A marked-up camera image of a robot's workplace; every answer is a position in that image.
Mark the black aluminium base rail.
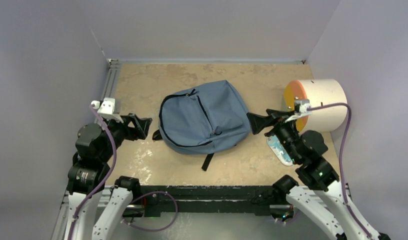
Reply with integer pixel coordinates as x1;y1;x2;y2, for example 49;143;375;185
51;183;353;240

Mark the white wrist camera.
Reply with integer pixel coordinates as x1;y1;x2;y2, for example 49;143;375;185
284;99;312;123
91;97;124;123

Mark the blue student backpack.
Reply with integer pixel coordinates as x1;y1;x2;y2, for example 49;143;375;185
152;80;251;171

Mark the cream cylinder with orange face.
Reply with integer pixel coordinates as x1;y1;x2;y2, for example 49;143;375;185
281;79;347;133

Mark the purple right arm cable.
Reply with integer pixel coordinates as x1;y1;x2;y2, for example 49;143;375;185
306;102;374;239

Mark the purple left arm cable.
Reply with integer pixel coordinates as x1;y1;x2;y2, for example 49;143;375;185
67;103;118;240

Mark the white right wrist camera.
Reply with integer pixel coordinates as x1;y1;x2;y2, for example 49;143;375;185
284;99;312;123

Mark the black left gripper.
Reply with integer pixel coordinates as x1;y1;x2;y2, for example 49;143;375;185
99;111;151;161

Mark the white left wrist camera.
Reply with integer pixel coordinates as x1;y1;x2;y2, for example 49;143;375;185
91;97;124;123

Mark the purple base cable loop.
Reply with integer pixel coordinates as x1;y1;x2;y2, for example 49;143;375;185
119;191;179;232

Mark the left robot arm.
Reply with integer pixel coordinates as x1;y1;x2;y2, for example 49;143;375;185
64;113;152;240

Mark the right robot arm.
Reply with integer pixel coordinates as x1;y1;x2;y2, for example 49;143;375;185
246;106;390;240

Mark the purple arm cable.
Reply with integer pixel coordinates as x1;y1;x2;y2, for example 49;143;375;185
67;103;118;240
306;102;374;239

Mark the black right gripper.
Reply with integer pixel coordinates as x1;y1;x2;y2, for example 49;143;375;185
245;109;301;163

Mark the blister pack with scissors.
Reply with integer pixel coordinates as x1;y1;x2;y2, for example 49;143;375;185
266;135;294;167

